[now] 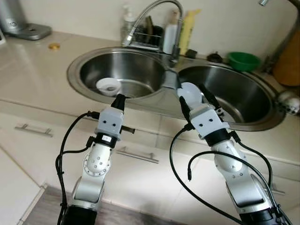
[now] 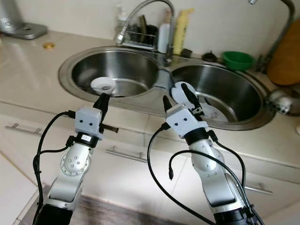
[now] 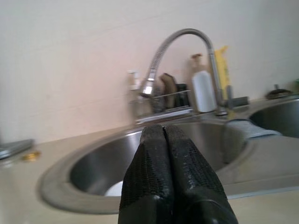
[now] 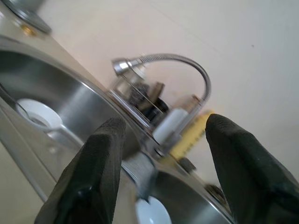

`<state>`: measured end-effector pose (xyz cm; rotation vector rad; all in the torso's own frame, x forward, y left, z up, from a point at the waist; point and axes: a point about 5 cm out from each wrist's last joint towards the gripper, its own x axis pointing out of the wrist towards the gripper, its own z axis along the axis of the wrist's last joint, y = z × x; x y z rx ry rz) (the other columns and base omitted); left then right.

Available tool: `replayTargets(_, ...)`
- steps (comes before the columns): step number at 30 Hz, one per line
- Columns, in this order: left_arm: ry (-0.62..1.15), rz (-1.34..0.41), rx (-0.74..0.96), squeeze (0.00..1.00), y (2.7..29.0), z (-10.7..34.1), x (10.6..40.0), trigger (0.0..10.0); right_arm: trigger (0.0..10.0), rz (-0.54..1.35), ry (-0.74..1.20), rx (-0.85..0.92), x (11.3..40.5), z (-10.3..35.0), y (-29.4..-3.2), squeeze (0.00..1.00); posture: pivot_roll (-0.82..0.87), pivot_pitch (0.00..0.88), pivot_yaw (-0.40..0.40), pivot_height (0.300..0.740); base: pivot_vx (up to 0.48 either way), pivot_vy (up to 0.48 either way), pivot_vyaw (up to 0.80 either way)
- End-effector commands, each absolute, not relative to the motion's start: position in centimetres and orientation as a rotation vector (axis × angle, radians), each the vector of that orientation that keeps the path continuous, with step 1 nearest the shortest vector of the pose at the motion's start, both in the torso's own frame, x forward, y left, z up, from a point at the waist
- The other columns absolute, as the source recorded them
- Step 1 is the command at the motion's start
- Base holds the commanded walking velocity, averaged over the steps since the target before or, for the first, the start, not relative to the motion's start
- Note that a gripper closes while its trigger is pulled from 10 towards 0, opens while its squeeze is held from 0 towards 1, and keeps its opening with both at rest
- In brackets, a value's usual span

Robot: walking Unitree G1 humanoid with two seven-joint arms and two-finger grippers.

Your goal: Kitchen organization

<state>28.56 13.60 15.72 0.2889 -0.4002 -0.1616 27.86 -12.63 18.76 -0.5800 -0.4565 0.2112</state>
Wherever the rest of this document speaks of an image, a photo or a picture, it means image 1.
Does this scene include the round wooden cutting board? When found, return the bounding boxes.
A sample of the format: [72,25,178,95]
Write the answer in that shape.
[272,27,300,87]

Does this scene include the green plastic bowl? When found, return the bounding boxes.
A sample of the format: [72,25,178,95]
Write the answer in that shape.
[227,52,262,72]

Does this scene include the plain white bottle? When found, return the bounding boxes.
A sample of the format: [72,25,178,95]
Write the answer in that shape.
[163,12,180,55]

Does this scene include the black loose-ended cable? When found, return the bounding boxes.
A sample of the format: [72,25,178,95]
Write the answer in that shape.
[187,150,277,207]

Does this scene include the black sink stopper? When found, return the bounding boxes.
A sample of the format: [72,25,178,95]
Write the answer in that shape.
[207,52,225,63]

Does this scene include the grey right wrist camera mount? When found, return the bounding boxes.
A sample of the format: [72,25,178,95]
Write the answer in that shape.
[189,104,231,140]

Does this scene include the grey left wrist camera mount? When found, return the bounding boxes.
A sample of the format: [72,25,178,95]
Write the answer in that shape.
[95,107,125,141]

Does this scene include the steel gooseneck faucet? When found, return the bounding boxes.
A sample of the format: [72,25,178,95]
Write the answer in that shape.
[122,0,185,65]

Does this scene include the black cup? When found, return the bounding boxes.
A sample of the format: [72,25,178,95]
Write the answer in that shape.
[151,26,165,45]

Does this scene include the dark curved tap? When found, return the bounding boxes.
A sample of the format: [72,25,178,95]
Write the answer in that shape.
[259,0,300,72]

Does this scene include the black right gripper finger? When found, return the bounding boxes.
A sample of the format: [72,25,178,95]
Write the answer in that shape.
[199,84,221,110]
[179,96,193,121]

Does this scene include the stainless steel double sink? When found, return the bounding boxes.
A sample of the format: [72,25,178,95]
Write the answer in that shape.
[67,46,283,132]

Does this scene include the small white bowl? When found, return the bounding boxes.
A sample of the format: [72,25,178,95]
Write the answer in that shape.
[96,78,122,97]

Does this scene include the clear soap dispenser bottle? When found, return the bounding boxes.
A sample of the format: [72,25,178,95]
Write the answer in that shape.
[120,4,137,44]

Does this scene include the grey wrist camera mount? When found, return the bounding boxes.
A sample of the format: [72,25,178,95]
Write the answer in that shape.
[95,107,125,141]
[189,104,231,140]

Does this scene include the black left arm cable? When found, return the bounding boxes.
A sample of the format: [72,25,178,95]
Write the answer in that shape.
[55,111,101,225]

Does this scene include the grey countertop appliance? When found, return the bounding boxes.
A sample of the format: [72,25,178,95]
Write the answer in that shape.
[0,0,53,41]

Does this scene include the wire sink caddy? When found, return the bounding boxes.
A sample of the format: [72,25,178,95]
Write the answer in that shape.
[130,23,165,51]

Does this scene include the yellow detergent bottle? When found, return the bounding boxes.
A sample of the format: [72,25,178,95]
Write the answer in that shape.
[179,9,202,56]

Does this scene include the cream kitchen cabinet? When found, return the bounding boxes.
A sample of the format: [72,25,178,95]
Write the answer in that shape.
[0,101,300,225]

